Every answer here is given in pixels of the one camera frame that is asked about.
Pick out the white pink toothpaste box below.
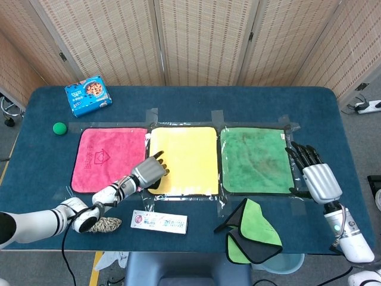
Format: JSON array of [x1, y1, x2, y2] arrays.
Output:
[[130, 209, 189, 235]]

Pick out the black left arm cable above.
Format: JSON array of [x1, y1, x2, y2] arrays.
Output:
[[61, 202, 117, 286]]

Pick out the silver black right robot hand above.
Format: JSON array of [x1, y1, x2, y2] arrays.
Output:
[[285, 141, 343, 205]]

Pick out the chrome stool base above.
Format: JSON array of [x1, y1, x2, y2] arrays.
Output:
[[0, 97, 24, 128]]

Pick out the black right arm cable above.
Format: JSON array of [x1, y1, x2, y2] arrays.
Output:
[[328, 205, 355, 254]]

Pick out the green ball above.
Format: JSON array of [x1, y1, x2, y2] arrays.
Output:
[[52, 122, 68, 136]]

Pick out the green grey folded cloth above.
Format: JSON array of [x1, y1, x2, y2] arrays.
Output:
[[213, 197, 283, 265]]

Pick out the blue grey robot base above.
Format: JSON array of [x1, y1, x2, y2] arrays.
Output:
[[124, 252, 253, 286]]

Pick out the blue cookie box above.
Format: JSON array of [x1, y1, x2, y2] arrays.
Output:
[[64, 74, 113, 118]]

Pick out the white crumpled cloth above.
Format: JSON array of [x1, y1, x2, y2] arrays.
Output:
[[94, 251, 130, 272]]

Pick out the black box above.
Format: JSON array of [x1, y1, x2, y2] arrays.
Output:
[[367, 175, 381, 209]]

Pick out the beige woven folding screen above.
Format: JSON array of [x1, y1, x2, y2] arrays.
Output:
[[0, 0, 381, 104]]

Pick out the pink cloth mat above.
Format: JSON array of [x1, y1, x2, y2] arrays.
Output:
[[70, 127, 149, 194]]

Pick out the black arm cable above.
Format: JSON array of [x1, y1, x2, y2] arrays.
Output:
[[328, 205, 355, 254], [61, 202, 117, 286]]

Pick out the beige braided rope bundle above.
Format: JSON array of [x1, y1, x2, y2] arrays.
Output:
[[89, 216, 123, 235]]

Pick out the teal plastic bucket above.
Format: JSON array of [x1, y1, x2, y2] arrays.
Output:
[[261, 253, 306, 275]]

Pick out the dark blue table cover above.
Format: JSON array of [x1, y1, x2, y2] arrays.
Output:
[[0, 86, 376, 256]]

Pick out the yellow cloth mat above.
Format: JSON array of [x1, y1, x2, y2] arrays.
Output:
[[146, 126, 220, 197]]

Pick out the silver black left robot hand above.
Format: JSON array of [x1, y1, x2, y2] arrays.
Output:
[[130, 151, 170, 189]]

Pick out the green cloth mat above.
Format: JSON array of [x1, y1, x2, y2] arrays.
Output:
[[219, 127, 296, 195]]

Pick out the white power strip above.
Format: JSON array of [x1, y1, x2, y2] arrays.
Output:
[[355, 100, 381, 115]]

